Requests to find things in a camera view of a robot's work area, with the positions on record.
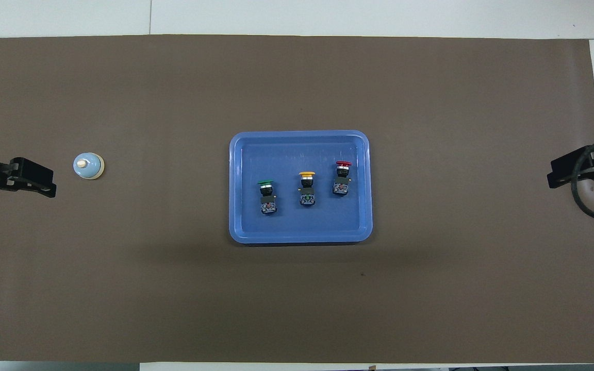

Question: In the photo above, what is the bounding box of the brown table mat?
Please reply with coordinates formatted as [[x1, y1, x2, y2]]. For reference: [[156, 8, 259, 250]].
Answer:
[[0, 34, 594, 364]]

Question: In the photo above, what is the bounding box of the yellow push button switch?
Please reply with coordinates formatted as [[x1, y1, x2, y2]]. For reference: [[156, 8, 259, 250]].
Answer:
[[298, 171, 317, 207]]

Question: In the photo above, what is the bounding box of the red push button switch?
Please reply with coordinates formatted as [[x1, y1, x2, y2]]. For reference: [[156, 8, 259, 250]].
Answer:
[[332, 161, 353, 197]]

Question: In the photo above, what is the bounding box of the light blue call bell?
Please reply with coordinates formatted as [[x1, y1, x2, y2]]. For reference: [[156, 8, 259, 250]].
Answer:
[[73, 152, 105, 180]]

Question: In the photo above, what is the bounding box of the blue plastic tray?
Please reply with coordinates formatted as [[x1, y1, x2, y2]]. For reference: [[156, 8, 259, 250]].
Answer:
[[228, 130, 373, 245]]

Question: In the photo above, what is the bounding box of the green push button switch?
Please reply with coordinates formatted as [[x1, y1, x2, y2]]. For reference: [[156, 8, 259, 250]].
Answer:
[[257, 179, 278, 215]]

